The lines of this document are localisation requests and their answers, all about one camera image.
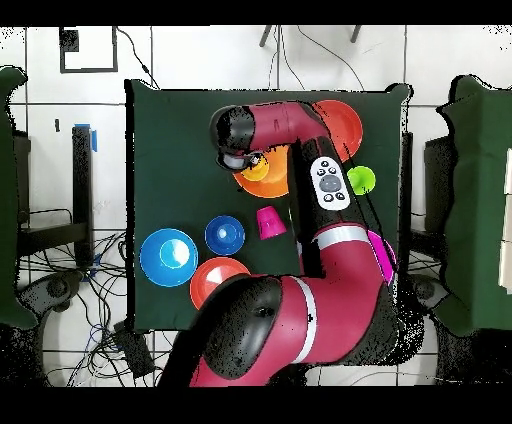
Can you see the small dark blue bowl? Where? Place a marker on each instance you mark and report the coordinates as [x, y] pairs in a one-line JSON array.
[[224, 235]]

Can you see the black power brick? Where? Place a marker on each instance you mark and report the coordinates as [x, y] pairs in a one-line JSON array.
[[134, 352]]

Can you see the white box stack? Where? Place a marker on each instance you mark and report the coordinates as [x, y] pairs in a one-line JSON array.
[[507, 260]]

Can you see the red-orange bowl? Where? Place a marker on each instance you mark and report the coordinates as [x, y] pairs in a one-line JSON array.
[[344, 124], [210, 276]]

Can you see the grey tripod leg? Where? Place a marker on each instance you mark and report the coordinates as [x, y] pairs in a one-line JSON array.
[[355, 34], [266, 36]]

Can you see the yellow cup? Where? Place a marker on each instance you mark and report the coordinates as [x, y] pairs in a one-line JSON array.
[[256, 172]]

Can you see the raspberry red cup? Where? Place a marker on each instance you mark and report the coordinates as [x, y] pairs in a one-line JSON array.
[[270, 224]]

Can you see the black pedestal foot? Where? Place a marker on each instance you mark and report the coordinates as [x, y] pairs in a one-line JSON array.
[[56, 288], [430, 292]]

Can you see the black square floor frame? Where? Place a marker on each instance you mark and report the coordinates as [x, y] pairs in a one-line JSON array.
[[115, 48]]

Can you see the blue tape strip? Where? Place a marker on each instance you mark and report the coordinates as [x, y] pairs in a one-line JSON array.
[[94, 140]]

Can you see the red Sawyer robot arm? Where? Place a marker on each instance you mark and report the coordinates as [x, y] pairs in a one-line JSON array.
[[344, 288]]

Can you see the green clothed side table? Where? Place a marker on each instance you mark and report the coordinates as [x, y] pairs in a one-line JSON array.
[[8, 200], [476, 200]]

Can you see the large orange bowl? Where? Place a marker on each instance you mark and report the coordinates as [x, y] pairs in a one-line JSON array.
[[278, 180]]

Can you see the black metal stand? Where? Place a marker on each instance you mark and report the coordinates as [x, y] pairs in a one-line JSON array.
[[82, 192]]

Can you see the light blue bowl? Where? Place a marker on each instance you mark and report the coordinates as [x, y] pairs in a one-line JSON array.
[[168, 257]]

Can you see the dark green table cloth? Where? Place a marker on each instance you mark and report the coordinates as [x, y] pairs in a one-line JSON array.
[[168, 160]]

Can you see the light green cup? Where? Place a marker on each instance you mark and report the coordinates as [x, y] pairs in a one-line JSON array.
[[361, 180]]

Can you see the large pink bowl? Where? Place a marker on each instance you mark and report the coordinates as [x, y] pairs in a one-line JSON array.
[[384, 256]]

